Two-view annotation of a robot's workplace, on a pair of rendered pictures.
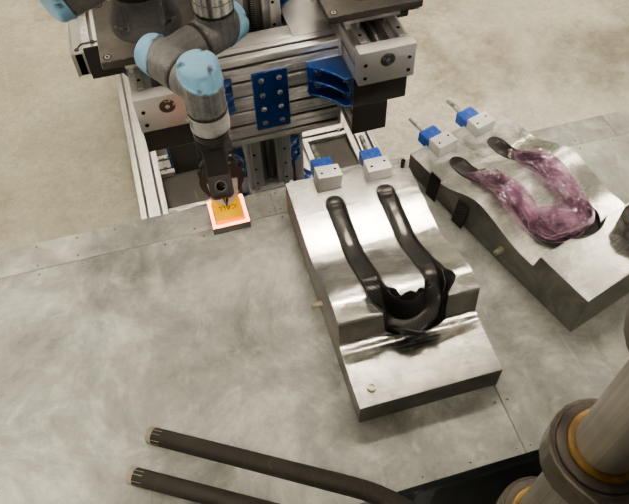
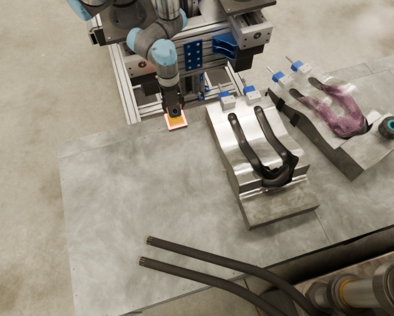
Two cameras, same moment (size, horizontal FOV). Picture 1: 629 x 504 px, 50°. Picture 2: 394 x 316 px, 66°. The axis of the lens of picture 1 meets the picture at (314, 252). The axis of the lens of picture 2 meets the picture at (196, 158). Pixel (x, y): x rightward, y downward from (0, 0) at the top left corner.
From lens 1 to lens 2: 24 cm
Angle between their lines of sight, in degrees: 10
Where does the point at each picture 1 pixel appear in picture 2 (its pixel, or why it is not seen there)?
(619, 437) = not seen: outside the picture
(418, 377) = (279, 209)
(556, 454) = (388, 293)
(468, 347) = (302, 193)
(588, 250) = (364, 142)
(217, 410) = (178, 225)
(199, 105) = (164, 70)
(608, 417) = not seen: outside the picture
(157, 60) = (140, 44)
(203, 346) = (168, 192)
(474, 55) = (285, 19)
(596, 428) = not seen: outside the picture
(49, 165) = (75, 82)
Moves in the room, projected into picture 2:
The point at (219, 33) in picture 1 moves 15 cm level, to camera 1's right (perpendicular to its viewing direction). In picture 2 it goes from (172, 27) to (217, 24)
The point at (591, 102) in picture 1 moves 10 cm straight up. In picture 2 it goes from (344, 44) to (349, 35)
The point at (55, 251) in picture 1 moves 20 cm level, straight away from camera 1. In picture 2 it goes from (89, 142) to (68, 110)
